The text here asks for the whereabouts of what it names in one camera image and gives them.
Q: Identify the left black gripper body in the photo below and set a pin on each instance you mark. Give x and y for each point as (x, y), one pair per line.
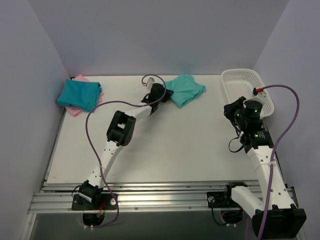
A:
(164, 93)

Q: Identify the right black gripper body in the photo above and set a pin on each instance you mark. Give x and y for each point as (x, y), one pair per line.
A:
(230, 110)

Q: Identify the mint green t-shirt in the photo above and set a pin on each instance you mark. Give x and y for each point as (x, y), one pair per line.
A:
(185, 89)

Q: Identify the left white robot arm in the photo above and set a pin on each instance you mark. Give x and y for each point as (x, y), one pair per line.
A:
(118, 135)

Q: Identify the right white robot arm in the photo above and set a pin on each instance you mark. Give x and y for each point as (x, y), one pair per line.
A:
(275, 216)

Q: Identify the white plastic mesh basket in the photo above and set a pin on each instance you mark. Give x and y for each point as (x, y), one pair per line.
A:
(240, 82)

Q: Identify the folded teal t-shirt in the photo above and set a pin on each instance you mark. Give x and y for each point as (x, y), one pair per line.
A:
(80, 94)

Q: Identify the folded pink t-shirt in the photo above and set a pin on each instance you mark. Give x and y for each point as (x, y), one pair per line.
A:
(75, 111)

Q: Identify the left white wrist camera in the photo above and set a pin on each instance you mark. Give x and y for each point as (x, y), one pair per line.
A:
(149, 83)

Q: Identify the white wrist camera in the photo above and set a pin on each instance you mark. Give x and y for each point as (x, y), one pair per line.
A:
(259, 95)
(149, 83)

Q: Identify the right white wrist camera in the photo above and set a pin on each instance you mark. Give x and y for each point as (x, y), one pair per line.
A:
(259, 95)

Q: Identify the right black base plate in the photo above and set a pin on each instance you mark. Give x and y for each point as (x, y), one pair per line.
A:
(220, 199)

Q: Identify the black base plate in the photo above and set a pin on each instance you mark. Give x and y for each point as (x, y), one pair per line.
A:
(106, 202)
(220, 199)

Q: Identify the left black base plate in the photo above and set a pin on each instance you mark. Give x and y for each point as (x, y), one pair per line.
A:
(106, 202)

